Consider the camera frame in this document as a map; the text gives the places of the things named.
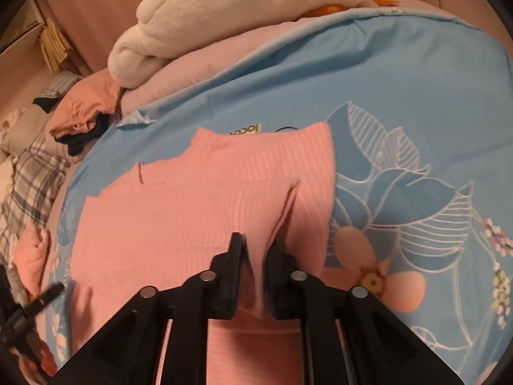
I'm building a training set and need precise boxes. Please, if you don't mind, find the plaid cloth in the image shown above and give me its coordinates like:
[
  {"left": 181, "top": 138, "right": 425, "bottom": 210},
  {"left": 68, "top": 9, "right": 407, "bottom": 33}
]
[{"left": 0, "top": 134, "right": 73, "bottom": 267}]

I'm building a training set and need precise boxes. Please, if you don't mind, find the pink ribbed shirt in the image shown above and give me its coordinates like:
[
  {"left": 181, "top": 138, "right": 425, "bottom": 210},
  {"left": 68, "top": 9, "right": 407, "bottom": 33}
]
[{"left": 69, "top": 124, "right": 338, "bottom": 385}]

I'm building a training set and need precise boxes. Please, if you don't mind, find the pink quilt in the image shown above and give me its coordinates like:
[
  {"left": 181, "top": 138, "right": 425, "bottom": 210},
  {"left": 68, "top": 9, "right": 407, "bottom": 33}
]
[{"left": 120, "top": 19, "right": 305, "bottom": 119}]

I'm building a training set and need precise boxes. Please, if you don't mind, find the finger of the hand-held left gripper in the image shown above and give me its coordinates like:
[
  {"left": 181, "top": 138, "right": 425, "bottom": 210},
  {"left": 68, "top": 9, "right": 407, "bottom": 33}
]
[{"left": 0, "top": 282, "right": 65, "bottom": 354}]

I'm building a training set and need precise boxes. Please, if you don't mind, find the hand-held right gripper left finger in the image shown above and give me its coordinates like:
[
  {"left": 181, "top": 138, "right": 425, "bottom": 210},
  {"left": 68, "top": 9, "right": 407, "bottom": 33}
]
[{"left": 47, "top": 232, "right": 245, "bottom": 385}]

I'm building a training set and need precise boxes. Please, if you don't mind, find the striped cloth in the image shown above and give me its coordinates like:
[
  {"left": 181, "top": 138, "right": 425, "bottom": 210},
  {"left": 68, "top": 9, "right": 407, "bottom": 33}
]
[{"left": 33, "top": 70, "right": 83, "bottom": 99}]

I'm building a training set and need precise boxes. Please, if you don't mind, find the blue floral bed sheet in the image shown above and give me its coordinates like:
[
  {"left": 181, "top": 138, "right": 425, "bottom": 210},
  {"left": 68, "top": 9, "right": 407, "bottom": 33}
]
[{"left": 44, "top": 6, "right": 513, "bottom": 385}]

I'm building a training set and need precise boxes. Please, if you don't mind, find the white plush toy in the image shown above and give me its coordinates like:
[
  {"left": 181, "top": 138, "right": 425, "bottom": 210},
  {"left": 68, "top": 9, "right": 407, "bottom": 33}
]
[{"left": 108, "top": 0, "right": 397, "bottom": 88}]

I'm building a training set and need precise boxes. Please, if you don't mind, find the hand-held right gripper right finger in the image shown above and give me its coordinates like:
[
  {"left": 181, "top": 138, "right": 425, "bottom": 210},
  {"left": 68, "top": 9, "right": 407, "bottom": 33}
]
[{"left": 266, "top": 246, "right": 466, "bottom": 385}]

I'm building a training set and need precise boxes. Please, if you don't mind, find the pink crumpled cloth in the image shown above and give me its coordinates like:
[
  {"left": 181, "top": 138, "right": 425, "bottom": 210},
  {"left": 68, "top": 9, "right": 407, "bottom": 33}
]
[{"left": 13, "top": 225, "right": 52, "bottom": 295}]

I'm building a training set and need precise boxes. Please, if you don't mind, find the dark navy garment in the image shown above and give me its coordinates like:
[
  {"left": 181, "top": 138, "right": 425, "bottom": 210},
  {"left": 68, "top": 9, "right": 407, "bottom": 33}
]
[{"left": 54, "top": 113, "right": 115, "bottom": 157}]

